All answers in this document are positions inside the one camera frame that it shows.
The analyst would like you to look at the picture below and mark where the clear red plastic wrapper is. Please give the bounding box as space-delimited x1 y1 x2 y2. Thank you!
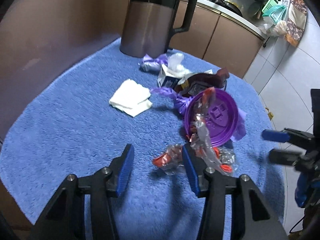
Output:
152 87 237 176

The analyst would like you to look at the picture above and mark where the purple plastic lid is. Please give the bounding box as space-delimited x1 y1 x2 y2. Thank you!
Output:
184 87 239 147

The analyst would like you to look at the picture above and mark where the white napkin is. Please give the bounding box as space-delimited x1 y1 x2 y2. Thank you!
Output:
109 79 152 118

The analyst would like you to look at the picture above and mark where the dark red snack bag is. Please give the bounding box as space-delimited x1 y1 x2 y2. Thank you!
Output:
174 68 229 98

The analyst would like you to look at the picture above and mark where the purple plastic wrapper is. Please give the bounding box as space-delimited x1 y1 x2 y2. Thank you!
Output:
150 87 246 141

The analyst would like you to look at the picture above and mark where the brown kitchen cabinet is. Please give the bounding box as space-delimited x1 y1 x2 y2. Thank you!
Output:
1 0 264 138

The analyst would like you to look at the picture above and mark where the blue fluffy towel mat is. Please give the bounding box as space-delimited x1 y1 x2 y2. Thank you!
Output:
0 37 286 240

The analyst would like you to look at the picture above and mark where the small white blue carton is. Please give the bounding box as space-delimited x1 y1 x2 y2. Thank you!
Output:
157 64 191 88

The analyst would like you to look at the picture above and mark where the purple wrapper near kettle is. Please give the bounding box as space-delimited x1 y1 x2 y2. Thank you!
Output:
139 54 168 73

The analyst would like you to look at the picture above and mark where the clear crumpled plastic bag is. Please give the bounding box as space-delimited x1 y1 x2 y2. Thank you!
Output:
167 53 191 77

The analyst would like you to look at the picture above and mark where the green dish rack basket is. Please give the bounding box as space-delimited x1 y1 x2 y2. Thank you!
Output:
262 0 287 25

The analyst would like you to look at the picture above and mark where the grey black electric kettle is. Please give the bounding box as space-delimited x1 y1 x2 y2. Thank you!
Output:
120 0 197 58

